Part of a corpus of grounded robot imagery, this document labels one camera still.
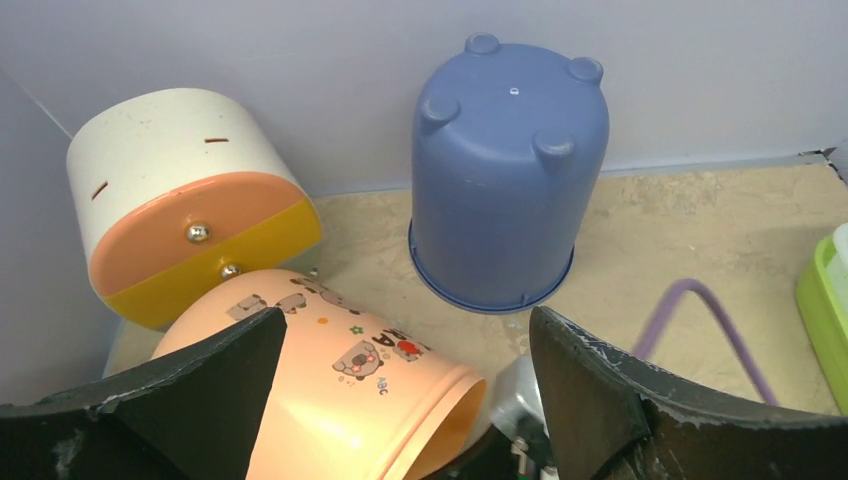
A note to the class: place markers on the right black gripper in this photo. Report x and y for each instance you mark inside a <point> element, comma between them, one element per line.
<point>526,455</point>

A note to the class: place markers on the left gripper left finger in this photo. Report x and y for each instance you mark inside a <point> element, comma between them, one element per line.
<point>194,413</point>

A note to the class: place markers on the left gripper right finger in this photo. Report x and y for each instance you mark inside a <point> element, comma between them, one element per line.
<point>611,415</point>

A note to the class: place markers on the orange capybara bucket blue rim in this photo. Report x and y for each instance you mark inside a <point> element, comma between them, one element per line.
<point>353,397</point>

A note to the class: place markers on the blue plastic bucket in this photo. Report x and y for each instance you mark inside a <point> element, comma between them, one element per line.
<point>508,140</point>

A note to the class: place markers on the white mini drawer cabinet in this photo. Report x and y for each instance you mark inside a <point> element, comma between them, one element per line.
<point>177,191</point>

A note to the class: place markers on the green white plastic basket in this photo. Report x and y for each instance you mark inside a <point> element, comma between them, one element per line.
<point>825,319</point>

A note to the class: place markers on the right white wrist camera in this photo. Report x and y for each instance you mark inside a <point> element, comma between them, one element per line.
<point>516,395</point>

